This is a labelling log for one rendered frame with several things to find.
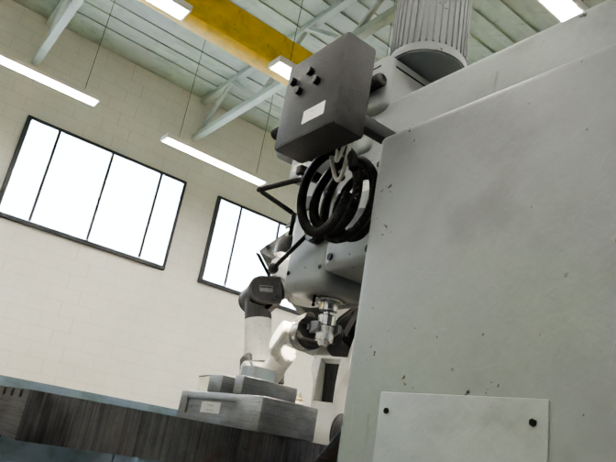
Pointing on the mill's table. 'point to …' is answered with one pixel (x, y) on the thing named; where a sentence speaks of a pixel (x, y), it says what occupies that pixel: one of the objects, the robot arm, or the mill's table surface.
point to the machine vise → (252, 409)
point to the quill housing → (302, 279)
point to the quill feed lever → (292, 251)
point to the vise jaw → (221, 383)
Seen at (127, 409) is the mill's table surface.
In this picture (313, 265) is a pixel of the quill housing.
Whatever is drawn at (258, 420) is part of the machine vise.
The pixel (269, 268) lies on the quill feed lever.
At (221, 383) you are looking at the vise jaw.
